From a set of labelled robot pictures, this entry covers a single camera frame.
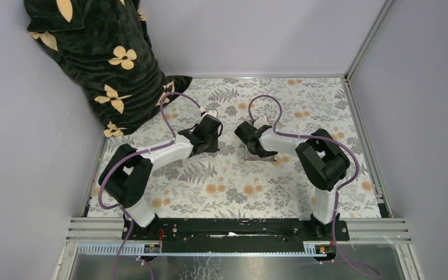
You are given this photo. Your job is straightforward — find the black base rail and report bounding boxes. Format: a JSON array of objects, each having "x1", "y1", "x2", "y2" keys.
[{"x1": 122, "y1": 216, "x2": 349, "y2": 242}]

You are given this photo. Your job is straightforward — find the black floral plush blanket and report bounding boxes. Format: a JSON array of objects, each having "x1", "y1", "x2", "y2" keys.
[{"x1": 24, "y1": 0, "x2": 192, "y2": 137}]

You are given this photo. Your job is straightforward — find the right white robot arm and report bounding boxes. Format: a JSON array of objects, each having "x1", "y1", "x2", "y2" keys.
[{"x1": 234, "y1": 121, "x2": 360, "y2": 240}]

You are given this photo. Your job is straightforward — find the floral patterned table cloth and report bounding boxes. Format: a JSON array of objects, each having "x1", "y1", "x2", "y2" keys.
[{"x1": 99, "y1": 78, "x2": 380, "y2": 218}]

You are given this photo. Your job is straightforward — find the white cardboard paper box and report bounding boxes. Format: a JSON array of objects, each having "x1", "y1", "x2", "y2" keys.
[{"x1": 243, "y1": 125, "x2": 278, "y2": 162}]

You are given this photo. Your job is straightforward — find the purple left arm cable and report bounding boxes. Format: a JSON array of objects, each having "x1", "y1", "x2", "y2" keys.
[{"x1": 96, "y1": 91, "x2": 209, "y2": 256}]

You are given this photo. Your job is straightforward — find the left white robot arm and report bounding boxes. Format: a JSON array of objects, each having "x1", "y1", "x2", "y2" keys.
[{"x1": 98, "y1": 110, "x2": 222, "y2": 240}]

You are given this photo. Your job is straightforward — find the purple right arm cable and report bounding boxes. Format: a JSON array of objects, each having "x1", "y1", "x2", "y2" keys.
[{"x1": 247, "y1": 94, "x2": 361, "y2": 268}]

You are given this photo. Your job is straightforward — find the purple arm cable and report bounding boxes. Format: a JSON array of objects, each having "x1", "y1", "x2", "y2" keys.
[
  {"x1": 96, "y1": 91, "x2": 209, "y2": 256},
  {"x1": 247, "y1": 94, "x2": 361, "y2": 268}
]

